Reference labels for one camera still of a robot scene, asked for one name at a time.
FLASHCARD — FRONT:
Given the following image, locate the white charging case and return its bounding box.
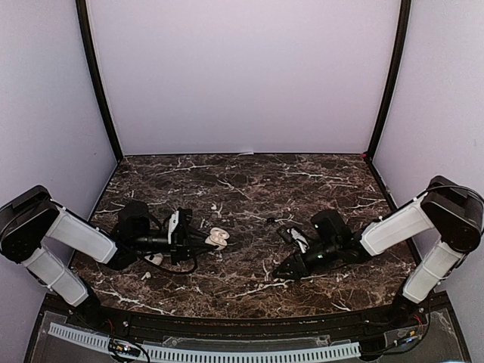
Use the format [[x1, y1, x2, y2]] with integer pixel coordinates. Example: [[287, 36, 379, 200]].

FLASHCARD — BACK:
[[144, 253, 163, 265], [205, 228, 230, 250]]

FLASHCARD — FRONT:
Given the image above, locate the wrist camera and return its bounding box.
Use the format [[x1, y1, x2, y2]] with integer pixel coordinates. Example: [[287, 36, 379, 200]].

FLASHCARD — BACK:
[[277, 226, 309, 253], [167, 208, 193, 246]]

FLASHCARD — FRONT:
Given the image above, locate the black front rail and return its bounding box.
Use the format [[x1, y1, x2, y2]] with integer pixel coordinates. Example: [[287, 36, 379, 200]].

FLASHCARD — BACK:
[[101, 306, 395, 340]]

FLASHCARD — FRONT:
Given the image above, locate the white earbud front left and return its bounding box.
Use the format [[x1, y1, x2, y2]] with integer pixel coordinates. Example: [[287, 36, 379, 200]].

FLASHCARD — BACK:
[[141, 271, 151, 280]]

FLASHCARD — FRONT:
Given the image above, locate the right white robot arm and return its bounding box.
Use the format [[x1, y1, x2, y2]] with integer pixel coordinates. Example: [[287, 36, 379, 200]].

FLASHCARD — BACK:
[[272, 175, 483, 328]]

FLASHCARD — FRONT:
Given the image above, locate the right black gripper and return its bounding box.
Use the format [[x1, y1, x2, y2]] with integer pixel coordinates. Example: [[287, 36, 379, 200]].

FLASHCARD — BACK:
[[273, 239, 340, 281]]

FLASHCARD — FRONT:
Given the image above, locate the left black frame post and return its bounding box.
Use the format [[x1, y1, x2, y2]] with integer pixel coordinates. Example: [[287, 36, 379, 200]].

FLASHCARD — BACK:
[[75, 0, 124, 163]]

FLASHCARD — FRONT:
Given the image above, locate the right black frame post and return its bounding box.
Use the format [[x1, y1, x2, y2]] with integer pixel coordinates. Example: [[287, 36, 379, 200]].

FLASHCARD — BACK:
[[365, 0, 412, 160]]

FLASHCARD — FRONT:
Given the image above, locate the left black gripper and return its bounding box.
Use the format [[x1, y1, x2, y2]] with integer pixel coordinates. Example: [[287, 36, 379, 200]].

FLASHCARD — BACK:
[[132, 225, 213, 265]]

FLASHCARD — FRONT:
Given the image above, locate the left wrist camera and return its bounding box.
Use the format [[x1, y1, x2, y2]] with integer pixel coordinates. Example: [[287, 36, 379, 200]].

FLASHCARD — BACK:
[[167, 208, 193, 246]]

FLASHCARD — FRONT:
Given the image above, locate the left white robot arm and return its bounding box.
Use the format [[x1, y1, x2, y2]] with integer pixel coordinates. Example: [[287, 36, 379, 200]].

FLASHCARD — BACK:
[[1, 185, 229, 330]]

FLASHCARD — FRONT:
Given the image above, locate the black frame post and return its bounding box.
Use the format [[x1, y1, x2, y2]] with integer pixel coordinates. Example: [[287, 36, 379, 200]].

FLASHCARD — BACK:
[[365, 0, 412, 160], [75, 0, 124, 163]]

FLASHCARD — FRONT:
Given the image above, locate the white slotted cable duct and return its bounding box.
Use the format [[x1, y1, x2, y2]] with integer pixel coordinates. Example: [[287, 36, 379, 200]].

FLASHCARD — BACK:
[[48, 323, 361, 362]]

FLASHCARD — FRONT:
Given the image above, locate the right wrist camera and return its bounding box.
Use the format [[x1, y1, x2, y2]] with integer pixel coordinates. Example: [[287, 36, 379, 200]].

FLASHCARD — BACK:
[[277, 226, 309, 253]]

